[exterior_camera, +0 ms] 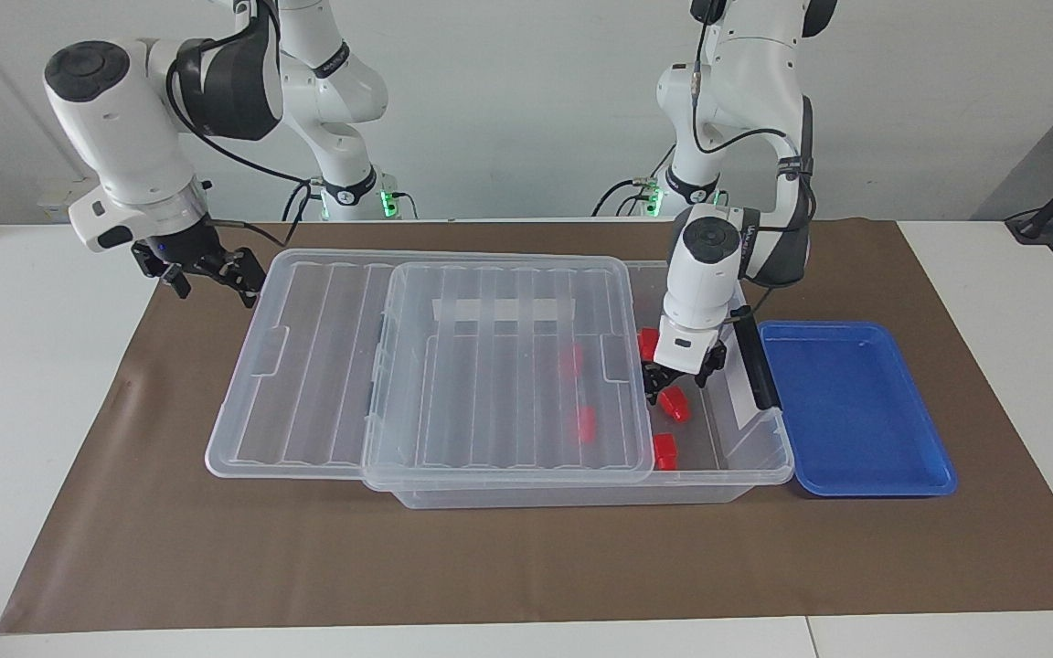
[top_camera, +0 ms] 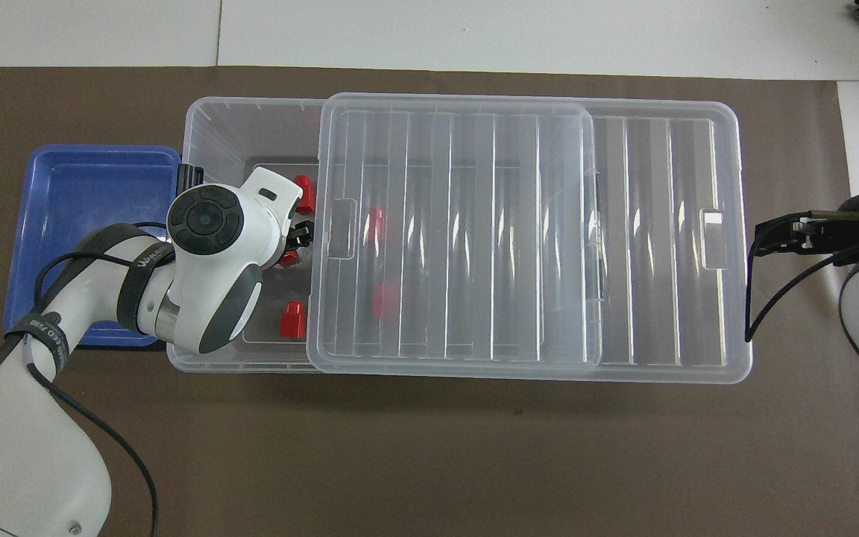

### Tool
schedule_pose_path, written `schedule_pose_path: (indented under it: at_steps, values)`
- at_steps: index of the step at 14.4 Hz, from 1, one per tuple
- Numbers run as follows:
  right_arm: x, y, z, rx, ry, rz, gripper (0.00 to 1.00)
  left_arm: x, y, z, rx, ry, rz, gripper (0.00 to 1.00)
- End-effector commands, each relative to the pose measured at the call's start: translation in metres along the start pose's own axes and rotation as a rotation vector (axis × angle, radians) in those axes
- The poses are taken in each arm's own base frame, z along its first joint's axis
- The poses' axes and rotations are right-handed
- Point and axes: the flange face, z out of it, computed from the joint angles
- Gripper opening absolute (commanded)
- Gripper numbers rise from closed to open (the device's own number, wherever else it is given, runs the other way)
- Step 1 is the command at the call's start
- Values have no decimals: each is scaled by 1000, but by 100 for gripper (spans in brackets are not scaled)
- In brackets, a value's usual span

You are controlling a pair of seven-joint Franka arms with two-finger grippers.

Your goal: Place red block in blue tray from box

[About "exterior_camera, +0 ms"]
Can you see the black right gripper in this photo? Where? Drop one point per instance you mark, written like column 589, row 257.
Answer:
column 188, row 251

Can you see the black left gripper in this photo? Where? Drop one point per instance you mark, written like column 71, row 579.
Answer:
column 682, row 376

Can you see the red block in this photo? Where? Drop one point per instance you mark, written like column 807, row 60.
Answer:
column 665, row 451
column 645, row 345
column 572, row 359
column 586, row 423
column 675, row 407

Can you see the clear plastic box lid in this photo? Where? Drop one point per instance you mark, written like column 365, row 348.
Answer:
column 307, row 384

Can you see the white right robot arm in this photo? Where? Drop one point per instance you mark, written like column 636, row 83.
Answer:
column 115, row 137

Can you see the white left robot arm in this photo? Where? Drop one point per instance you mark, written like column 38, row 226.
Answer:
column 718, row 265

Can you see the white box side label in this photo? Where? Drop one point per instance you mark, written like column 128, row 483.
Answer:
column 746, row 402

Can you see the clear plastic storage box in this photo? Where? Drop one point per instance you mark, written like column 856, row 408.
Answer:
column 581, row 496

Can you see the blue plastic tray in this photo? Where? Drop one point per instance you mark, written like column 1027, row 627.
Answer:
column 856, row 411

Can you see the brown table mat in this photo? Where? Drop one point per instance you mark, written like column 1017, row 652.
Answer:
column 216, row 548

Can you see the white wall power outlet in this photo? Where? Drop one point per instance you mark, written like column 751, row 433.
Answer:
column 56, row 196

